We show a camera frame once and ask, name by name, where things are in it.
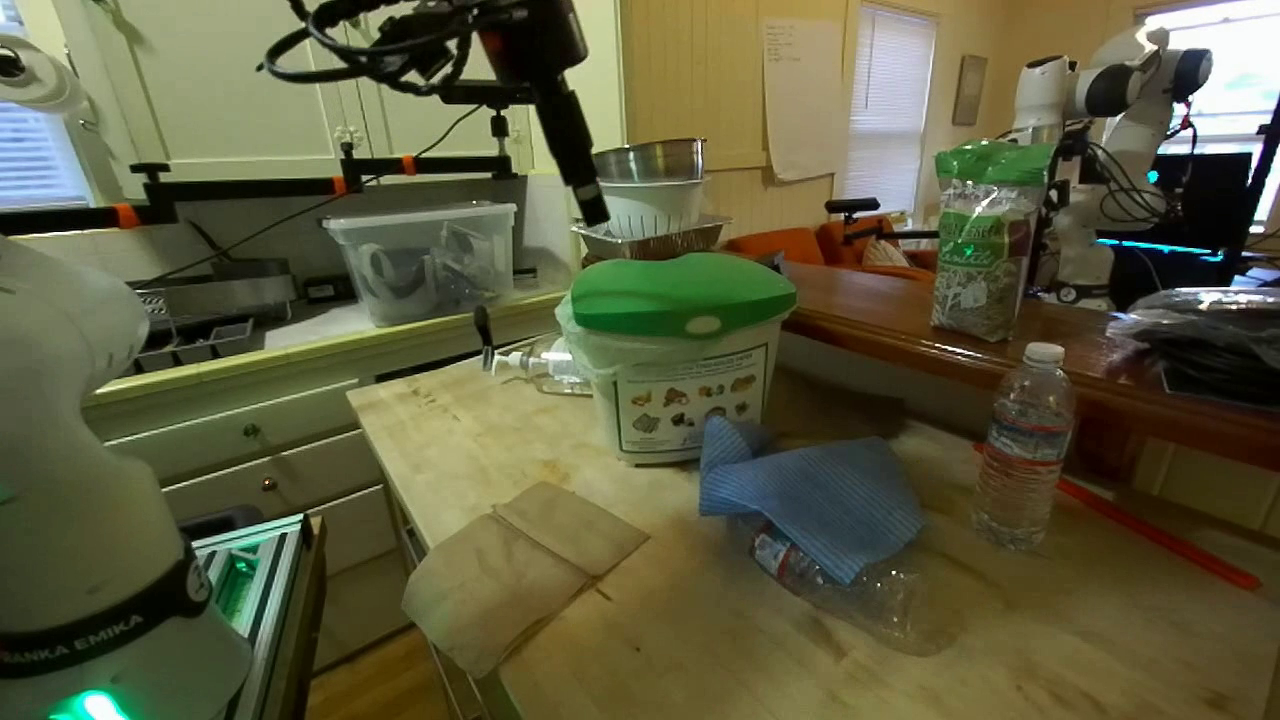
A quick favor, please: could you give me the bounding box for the small framed picture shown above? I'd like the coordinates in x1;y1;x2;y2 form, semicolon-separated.
947;53;992;130

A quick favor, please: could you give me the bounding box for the orange chair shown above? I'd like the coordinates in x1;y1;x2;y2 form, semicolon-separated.
719;213;934;281

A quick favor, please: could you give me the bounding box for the bright window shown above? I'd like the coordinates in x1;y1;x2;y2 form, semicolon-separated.
1137;0;1280;157

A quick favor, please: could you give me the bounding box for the white bowl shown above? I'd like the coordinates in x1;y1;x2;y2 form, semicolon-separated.
595;175;709;240

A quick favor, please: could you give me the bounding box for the grey plastic bags pile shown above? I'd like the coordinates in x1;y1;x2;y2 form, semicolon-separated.
1107;266;1280;408

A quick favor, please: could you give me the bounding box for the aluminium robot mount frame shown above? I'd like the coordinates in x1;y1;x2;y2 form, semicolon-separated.
188;508;332;720

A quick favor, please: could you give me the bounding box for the black rail with orange clamps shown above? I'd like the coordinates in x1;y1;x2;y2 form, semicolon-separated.
0;137;518;240

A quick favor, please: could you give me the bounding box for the window with white blinds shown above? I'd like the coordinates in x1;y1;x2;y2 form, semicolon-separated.
837;0;945;214

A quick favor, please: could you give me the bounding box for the upright clear water bottle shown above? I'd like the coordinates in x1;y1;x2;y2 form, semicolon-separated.
972;334;1078;556

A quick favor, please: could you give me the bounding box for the white paper sheet on wall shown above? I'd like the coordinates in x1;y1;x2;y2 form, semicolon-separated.
757;12;851;188

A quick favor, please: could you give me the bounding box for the white drawer cabinet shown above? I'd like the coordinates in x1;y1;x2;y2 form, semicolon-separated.
77;283;571;672

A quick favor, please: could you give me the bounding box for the brown wooden counter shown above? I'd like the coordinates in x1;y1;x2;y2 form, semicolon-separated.
777;255;1280;472

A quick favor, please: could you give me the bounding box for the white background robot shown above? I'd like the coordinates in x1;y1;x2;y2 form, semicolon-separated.
1007;25;1214;302

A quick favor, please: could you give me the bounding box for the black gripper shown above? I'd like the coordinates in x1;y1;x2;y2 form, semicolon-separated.
471;0;616;231

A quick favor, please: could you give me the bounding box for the clear plastic storage container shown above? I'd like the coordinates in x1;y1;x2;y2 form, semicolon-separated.
321;195;518;332

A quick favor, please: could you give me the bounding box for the grey metal tray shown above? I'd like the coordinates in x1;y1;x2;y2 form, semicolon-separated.
130;255;304;376

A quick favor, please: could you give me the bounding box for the green clear plastic bag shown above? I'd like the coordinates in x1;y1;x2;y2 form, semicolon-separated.
927;137;1061;346

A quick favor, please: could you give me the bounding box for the black monitor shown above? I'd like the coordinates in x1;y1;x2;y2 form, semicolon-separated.
1103;146;1265;311

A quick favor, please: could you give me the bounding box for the black gripper cable bundle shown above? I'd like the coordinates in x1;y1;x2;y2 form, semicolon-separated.
254;0;486;94

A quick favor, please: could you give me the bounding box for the white bin with green lid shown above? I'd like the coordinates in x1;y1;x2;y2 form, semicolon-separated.
554;249;805;472

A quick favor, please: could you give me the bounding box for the small window with blinds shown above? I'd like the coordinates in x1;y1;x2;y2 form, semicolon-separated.
0;94;95;214

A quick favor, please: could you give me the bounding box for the stainless steel bowl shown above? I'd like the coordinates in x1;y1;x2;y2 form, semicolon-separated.
586;130;710;191

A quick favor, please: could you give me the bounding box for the crushed clear plastic bottle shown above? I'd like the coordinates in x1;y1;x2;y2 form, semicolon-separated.
724;512;965;659

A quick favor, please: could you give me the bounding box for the blue striped cloth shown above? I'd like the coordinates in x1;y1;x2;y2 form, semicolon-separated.
696;411;932;589

